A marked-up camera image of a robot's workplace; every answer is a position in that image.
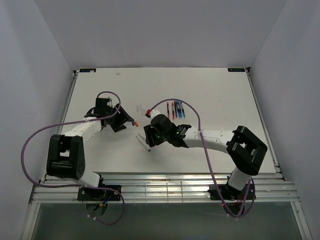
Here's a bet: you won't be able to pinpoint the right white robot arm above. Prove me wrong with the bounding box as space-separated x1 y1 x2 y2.
143 110 268 199

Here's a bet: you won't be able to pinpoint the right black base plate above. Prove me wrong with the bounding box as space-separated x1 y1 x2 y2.
207 183 256 201

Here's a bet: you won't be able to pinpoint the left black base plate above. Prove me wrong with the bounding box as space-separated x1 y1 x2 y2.
77 187 121 202

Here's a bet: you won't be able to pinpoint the purple cable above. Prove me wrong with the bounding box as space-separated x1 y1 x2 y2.
20 91 125 225
151 98 256 219

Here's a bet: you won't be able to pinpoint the purple capped marker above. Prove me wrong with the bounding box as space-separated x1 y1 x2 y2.
136 135 151 152

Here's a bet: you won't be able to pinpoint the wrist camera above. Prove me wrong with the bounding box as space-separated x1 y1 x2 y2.
145 109 161 119
106 97 113 107

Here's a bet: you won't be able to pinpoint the left blue label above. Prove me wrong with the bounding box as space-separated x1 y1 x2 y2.
79 68 97 73

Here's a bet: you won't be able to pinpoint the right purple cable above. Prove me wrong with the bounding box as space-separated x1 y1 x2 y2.
151 98 256 219

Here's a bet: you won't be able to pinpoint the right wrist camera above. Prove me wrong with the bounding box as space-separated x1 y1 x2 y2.
145 109 161 119

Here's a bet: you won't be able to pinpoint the aluminium frame rails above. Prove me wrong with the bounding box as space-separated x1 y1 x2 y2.
29 172 300 204

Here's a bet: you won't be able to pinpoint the green pen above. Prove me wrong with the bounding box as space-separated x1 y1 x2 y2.
180 101 186 118

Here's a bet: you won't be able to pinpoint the blue label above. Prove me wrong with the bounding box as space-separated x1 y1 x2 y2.
227 68 246 73
79 68 97 73

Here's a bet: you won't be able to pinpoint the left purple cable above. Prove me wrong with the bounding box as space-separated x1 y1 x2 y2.
20 91 125 225

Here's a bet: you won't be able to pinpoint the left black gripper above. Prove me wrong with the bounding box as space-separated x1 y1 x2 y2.
105 103 134 133

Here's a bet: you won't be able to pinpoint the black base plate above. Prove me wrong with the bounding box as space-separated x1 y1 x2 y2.
77 187 121 202
207 183 256 201

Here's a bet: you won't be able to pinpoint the dark blue pen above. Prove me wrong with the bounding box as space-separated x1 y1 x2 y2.
173 101 179 119

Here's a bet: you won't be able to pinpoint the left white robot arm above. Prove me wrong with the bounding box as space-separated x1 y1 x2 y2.
46 97 135 200

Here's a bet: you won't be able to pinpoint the orange red pen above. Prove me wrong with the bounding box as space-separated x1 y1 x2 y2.
171 101 175 120

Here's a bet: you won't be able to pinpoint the right blue label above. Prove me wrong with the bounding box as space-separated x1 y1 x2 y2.
227 68 246 73

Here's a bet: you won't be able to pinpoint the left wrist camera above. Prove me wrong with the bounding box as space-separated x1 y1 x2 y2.
106 97 113 107

